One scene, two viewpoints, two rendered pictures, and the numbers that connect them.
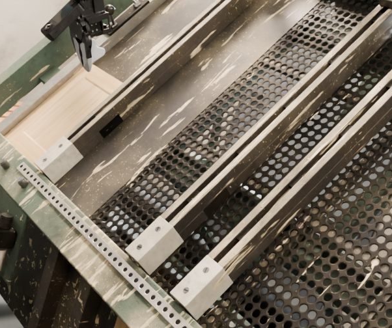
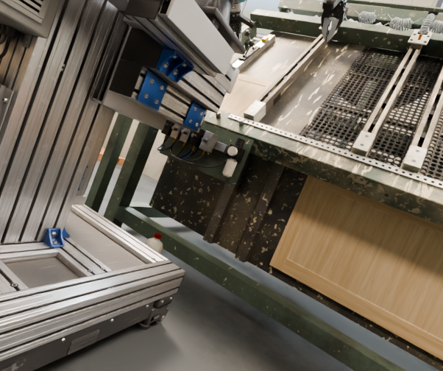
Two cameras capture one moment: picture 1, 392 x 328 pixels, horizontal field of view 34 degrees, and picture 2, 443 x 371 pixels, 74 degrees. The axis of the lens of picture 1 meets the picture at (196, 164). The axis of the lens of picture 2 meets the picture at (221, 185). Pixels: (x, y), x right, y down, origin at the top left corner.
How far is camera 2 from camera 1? 1.45 m
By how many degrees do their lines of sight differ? 23
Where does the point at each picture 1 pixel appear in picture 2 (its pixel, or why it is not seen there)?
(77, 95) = (239, 86)
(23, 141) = not seen: hidden behind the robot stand
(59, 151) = (260, 107)
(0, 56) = not seen: hidden behind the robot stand
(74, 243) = (306, 149)
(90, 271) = (331, 160)
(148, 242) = (366, 142)
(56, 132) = (237, 103)
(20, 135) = not seen: hidden behind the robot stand
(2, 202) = (222, 137)
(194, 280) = (414, 156)
